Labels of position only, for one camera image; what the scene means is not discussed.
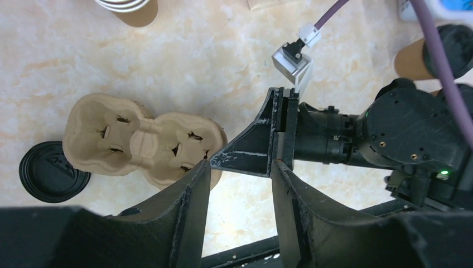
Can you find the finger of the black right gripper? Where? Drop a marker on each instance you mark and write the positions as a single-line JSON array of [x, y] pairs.
[[250, 152]]

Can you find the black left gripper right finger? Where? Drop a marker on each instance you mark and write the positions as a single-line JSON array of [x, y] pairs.
[[316, 231]]

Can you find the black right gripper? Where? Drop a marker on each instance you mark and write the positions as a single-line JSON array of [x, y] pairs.
[[403, 129]]

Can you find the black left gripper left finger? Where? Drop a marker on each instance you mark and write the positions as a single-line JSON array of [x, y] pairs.
[[166, 230]]

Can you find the brown pulp cup carrier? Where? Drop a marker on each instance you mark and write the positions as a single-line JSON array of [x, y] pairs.
[[115, 136]]

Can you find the black cup lid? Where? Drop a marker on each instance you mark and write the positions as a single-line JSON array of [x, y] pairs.
[[457, 43]]

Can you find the cream paper takeout bag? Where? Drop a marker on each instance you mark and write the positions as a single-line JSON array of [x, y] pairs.
[[260, 4]]

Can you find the brown paper coffee cup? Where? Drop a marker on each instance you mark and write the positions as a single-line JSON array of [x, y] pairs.
[[409, 63]]

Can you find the stack of black lids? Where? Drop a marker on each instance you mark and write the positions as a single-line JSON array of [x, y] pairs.
[[48, 176]]

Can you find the white plastic basket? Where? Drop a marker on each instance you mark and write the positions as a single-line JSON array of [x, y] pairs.
[[439, 13]]

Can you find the stack of brown paper cups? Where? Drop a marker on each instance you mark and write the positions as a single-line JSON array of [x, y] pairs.
[[132, 13]]

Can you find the blue cartoon cloth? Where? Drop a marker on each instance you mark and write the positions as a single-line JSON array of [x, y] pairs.
[[457, 5]]

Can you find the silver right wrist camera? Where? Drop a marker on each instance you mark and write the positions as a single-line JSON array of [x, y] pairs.
[[292, 63]]

